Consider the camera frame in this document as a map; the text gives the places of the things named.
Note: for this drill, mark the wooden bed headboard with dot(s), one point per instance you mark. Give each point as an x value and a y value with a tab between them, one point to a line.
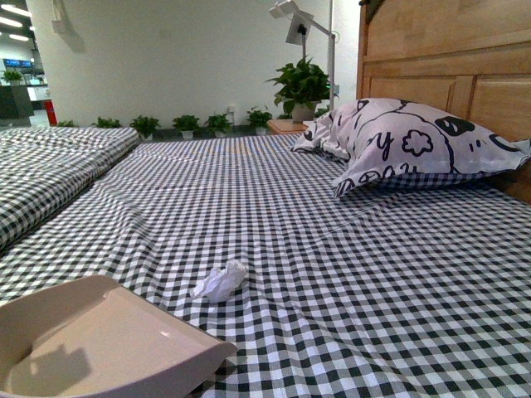
469	58

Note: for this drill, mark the large potted green plant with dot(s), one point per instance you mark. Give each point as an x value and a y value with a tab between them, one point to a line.
302	86

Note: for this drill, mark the black white checkered bedsheet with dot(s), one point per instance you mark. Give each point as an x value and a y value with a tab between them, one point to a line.
381	293

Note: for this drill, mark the far wooden bedside table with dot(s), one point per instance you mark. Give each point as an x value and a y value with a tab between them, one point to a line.
285	126

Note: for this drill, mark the cartoon print white pillow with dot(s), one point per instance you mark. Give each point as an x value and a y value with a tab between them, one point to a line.
399	143

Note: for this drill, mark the beige plastic dustpan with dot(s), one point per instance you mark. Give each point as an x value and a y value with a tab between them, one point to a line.
91	337

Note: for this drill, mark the crumpled white paper tissue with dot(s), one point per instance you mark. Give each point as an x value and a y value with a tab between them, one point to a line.
221	282

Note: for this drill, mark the small potted plant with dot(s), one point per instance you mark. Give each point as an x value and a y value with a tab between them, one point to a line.
258	119
187	124
108	123
145	126
219	125

